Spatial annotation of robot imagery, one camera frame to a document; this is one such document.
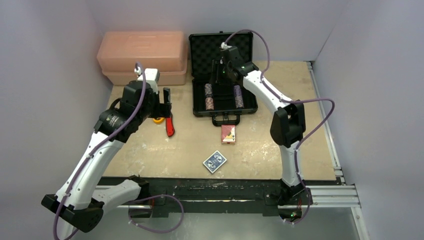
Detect purple poker chip stack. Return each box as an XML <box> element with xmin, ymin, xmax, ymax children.
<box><xmin>233</xmin><ymin>85</ymin><xmax>244</xmax><ymax>109</ymax></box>

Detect black poker set case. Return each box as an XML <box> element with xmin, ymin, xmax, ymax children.
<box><xmin>188</xmin><ymin>31</ymin><xmax>258</xmax><ymax>127</ymax></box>

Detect red playing card deck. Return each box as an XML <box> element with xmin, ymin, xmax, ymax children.
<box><xmin>221</xmin><ymin>125</ymin><xmax>236</xmax><ymax>144</ymax></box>

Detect blue playing card deck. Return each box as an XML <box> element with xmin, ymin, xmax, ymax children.
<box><xmin>202</xmin><ymin>150</ymin><xmax>227</xmax><ymax>174</ymax></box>

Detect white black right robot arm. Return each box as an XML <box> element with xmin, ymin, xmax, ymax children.
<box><xmin>219</xmin><ymin>43</ymin><xmax>306</xmax><ymax>204</ymax></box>

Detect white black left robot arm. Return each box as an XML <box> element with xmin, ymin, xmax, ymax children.
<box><xmin>41</xmin><ymin>80</ymin><xmax>172</xmax><ymax>240</ymax></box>

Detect yellow tape measure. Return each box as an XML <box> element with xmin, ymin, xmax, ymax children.
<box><xmin>152</xmin><ymin>117</ymin><xmax>166</xmax><ymax>125</ymax></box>

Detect red folding utility knife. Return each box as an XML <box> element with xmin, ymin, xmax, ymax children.
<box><xmin>165</xmin><ymin>114</ymin><xmax>175</xmax><ymax>138</ymax></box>

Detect pink translucent plastic toolbox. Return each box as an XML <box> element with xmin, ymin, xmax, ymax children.
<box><xmin>96</xmin><ymin>31</ymin><xmax>188</xmax><ymax>86</ymax></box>

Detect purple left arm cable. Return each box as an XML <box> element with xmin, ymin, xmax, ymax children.
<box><xmin>52</xmin><ymin>62</ymin><xmax>185</xmax><ymax>240</ymax></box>

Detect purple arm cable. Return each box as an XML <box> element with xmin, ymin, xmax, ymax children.
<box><xmin>52</xmin><ymin>62</ymin><xmax>185</xmax><ymax>240</ymax></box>
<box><xmin>222</xmin><ymin>29</ymin><xmax>336</xmax><ymax>226</ymax></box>

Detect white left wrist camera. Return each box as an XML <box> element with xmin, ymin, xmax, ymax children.
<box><xmin>134</xmin><ymin>68</ymin><xmax>160</xmax><ymax>93</ymax></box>

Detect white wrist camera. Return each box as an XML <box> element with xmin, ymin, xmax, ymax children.
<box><xmin>220</xmin><ymin>42</ymin><xmax>232</xmax><ymax>51</ymax></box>
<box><xmin>134</xmin><ymin>68</ymin><xmax>160</xmax><ymax>93</ymax></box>

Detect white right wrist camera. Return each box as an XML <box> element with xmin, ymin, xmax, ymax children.
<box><xmin>220</xmin><ymin>42</ymin><xmax>232</xmax><ymax>51</ymax></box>

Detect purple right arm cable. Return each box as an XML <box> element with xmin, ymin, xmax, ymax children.
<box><xmin>222</xmin><ymin>29</ymin><xmax>336</xmax><ymax>226</ymax></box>

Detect black aluminium base frame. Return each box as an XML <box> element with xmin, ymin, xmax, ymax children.
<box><xmin>119</xmin><ymin>177</ymin><xmax>360</xmax><ymax>221</ymax></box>

